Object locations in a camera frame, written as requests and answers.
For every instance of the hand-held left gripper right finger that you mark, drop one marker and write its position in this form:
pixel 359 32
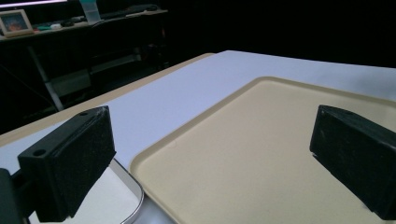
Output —
pixel 355 152

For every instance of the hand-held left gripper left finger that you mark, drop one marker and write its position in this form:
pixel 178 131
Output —
pixel 70 161

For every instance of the white tray with metal rim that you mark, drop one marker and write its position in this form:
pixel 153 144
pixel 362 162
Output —
pixel 109 199

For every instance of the beige plastic tray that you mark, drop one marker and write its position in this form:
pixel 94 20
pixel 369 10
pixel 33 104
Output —
pixel 249 161

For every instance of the dark shelf desk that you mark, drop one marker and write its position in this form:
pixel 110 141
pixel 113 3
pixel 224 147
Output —
pixel 84 46

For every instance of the white table mat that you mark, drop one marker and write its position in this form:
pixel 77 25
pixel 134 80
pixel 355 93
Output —
pixel 174 102

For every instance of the monitor with lit edge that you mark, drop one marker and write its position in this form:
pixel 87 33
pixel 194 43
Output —
pixel 31 2

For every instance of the wooden picture frame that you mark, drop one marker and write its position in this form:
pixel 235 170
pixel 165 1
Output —
pixel 15 23

